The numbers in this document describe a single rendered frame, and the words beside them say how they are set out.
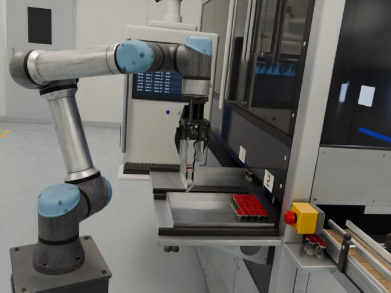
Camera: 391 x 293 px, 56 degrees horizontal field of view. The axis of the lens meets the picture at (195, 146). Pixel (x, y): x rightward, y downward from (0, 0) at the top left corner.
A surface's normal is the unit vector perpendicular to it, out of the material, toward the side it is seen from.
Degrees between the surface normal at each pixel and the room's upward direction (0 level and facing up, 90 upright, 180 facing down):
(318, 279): 90
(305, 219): 90
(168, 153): 90
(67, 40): 90
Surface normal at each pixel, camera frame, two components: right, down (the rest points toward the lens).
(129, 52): -0.36, 0.20
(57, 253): 0.29, -0.04
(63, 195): 0.04, -0.93
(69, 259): 0.69, -0.06
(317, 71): 0.16, 0.26
